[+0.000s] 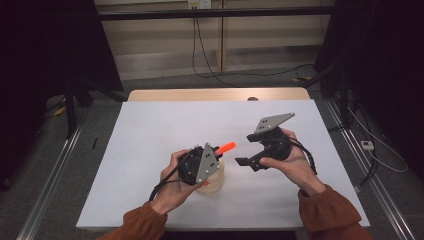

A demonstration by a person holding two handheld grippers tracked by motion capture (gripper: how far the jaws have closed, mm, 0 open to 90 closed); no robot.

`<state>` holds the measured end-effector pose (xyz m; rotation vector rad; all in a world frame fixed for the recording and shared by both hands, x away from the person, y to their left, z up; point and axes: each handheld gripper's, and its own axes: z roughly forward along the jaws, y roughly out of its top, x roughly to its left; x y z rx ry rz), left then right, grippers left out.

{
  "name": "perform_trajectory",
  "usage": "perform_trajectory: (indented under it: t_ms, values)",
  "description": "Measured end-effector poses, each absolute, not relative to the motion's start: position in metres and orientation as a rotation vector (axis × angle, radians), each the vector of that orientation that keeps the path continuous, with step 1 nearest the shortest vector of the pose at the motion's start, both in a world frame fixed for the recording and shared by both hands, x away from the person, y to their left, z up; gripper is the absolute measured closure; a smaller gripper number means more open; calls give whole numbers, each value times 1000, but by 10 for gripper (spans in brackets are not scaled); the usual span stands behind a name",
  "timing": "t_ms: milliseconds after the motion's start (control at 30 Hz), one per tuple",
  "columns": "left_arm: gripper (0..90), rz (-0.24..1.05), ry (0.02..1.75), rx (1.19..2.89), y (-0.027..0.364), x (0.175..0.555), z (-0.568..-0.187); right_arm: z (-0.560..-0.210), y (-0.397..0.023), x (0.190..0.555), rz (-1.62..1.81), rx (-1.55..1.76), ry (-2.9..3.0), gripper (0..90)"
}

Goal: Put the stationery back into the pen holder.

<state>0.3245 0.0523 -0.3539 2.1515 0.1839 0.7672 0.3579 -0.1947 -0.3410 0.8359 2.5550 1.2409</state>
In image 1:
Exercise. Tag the black horizontal bar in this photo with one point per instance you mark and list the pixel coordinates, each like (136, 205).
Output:
(216, 13)

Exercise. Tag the black metal stand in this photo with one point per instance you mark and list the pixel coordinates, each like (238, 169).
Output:
(343, 100)
(70, 110)

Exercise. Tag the black curtain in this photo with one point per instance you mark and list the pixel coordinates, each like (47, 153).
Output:
(386, 66)
(40, 66)

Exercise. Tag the aluminium floor rail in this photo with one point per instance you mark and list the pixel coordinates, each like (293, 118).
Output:
(50, 183)
(376, 183)

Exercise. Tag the person's left hand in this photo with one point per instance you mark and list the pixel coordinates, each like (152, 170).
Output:
(171, 193)

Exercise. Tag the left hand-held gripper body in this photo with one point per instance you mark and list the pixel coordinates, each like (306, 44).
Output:
(206, 163)

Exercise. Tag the orange highlighter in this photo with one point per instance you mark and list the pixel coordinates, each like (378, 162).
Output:
(227, 147)

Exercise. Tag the person's right hand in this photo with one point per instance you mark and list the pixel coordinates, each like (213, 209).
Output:
(300, 170)

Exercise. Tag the white table mat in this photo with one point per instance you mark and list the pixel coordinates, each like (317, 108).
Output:
(150, 133)

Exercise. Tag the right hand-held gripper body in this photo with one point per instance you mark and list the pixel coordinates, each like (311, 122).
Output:
(276, 146)

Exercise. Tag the white wall socket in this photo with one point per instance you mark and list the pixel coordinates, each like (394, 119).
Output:
(199, 4)

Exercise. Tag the round wooden pen holder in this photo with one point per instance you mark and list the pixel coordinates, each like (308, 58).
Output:
(215, 183)

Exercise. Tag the white power adapter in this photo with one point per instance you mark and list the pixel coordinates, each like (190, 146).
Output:
(367, 145)

